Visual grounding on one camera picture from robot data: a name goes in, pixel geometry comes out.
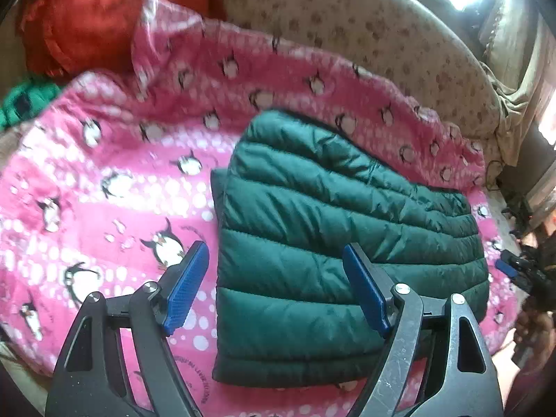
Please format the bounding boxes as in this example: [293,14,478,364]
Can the person's right hand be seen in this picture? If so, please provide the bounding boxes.
[512,297,555,374]

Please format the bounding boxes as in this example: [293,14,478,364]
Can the red ruffled pillow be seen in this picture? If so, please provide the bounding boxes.
[16,0,226,81]

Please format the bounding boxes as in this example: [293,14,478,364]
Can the bright green garment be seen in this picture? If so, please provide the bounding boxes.
[0,78,61,133]

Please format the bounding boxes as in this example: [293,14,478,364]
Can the pink penguin fleece blanket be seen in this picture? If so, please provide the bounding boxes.
[1,0,517,416]

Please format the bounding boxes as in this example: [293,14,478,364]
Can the floral beige bed sheet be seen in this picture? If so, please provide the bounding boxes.
[224,0,500,139]

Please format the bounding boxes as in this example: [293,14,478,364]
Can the beige curtain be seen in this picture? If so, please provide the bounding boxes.
[477,0,556,227]

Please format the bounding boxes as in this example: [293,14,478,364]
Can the dark green puffer jacket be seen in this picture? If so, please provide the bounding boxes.
[212,110,489,388]

